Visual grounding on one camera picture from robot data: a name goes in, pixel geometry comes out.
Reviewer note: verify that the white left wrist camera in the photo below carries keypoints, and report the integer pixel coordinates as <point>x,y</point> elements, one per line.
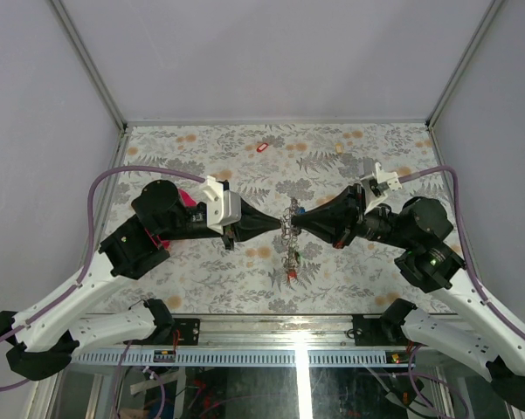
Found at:
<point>223,206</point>

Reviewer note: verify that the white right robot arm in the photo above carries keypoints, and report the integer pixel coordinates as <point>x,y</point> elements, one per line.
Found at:
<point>495,349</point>

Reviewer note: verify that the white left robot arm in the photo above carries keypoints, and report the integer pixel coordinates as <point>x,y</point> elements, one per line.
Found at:
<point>45,337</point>

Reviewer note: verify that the aluminium front rail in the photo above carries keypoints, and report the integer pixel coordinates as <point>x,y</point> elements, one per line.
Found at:
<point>265,341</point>

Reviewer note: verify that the red key tag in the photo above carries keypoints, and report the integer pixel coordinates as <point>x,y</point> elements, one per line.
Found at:
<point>262,147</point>

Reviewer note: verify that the large metal keyring with keys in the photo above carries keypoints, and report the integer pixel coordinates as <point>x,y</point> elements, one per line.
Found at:
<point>289,238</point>

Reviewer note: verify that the crumpled pink cloth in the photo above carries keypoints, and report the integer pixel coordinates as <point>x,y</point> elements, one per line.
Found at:
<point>185,201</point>

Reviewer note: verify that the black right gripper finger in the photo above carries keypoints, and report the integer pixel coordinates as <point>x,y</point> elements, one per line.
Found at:
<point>344,208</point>
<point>337,237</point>

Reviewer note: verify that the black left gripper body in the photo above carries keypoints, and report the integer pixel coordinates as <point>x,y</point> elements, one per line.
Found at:
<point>189,230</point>

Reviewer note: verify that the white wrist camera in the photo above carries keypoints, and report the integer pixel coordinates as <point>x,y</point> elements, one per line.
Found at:
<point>223,206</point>
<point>377,183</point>

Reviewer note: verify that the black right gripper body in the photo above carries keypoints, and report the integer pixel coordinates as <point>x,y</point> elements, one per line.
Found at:
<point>380,224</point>

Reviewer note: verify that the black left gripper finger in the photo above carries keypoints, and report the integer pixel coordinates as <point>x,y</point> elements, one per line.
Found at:
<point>234,234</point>
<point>253,219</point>

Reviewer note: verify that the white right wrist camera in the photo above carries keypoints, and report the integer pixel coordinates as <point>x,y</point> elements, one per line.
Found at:
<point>377,183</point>

